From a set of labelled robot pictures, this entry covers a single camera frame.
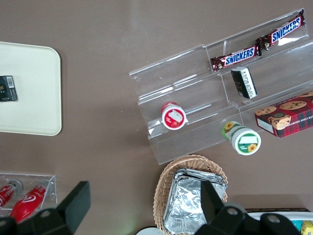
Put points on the yellow snack pack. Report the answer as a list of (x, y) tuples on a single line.
[(308, 228)]

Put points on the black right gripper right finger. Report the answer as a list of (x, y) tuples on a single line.
[(212, 205)]

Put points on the red cola bottle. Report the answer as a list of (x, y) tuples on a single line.
[(27, 203), (7, 193)]

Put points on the green sunflower lid cup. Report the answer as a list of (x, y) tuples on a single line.
[(245, 143)]

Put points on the white snack tray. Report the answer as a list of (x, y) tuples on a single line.
[(303, 216)]

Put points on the red tartan cookie box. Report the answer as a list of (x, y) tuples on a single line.
[(288, 117)]

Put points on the clear acrylic bottle rack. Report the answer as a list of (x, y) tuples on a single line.
[(55, 191)]

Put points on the aluminium foil tray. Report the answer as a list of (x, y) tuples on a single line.
[(207, 174), (185, 200)]

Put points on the cream plastic tray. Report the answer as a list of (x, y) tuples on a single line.
[(36, 85)]

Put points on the small black card box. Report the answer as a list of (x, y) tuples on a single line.
[(8, 89)]

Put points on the small black white box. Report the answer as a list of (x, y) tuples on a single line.
[(244, 83)]

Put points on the clear acrylic tiered stand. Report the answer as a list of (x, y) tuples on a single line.
[(171, 73), (281, 73)]

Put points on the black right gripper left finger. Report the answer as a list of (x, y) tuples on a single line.
[(73, 203)]

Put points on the brown Snickers bar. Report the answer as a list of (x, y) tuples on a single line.
[(283, 30), (239, 57)]

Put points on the oval tan wicker basket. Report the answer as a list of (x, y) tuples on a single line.
[(161, 191)]

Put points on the teal snack pack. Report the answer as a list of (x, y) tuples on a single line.
[(297, 224)]

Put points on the red strawberry lid cup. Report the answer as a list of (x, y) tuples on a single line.
[(174, 118)]

